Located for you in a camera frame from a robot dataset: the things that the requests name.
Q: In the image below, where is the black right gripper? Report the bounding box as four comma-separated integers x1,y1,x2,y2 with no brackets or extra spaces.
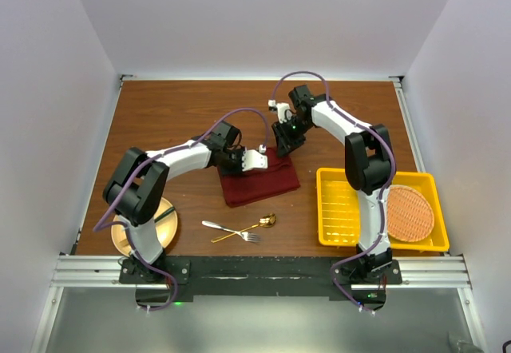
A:
272,117,313,159

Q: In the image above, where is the dark red cloth napkin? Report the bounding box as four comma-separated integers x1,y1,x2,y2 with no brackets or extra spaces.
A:
217,147,300,208

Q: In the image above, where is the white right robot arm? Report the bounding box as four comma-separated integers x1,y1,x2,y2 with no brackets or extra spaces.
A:
268,85,396,284

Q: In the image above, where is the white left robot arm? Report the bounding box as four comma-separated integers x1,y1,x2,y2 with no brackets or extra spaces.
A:
94,121,244,283

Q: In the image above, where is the gold spoon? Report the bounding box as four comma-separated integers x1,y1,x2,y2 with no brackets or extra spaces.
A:
211,213,277,243

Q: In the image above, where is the silver fork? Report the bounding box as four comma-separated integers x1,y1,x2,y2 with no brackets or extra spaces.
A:
201,220,261,243

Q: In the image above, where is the yellow plastic tray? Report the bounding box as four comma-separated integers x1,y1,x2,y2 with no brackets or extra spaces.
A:
316,168,450,252

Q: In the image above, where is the cream round plate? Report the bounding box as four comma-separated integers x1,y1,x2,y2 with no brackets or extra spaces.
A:
110,198,178,256

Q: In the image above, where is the orange woven round mat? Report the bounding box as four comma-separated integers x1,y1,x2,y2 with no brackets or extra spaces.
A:
387,185,434,243

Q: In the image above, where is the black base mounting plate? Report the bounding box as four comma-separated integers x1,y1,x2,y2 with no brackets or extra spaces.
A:
117,256,403,310

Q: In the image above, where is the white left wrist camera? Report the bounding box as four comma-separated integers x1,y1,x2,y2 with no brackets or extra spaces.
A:
241,145,268,173

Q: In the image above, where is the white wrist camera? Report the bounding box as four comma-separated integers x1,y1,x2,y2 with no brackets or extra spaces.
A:
241,145,268,173
267,99,295,124

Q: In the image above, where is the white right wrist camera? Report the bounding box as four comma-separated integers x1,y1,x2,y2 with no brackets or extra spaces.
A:
267,99,295,124

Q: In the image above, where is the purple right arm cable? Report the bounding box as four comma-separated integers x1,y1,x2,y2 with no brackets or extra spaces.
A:
271,71,398,315

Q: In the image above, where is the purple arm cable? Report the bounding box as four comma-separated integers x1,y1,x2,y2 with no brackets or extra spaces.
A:
92,107,271,316
271,71,398,315

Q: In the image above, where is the aluminium right side rail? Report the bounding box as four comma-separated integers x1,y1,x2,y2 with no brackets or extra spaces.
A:
389,77,426,173

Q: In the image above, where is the aluminium rail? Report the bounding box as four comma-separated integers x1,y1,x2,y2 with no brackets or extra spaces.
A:
50,256,471,289
389,77,426,173

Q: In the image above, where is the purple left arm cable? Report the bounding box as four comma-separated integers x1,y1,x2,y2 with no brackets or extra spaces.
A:
92,107,271,316

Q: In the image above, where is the aluminium front rail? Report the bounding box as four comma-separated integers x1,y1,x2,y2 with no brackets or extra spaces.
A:
50,256,471,289

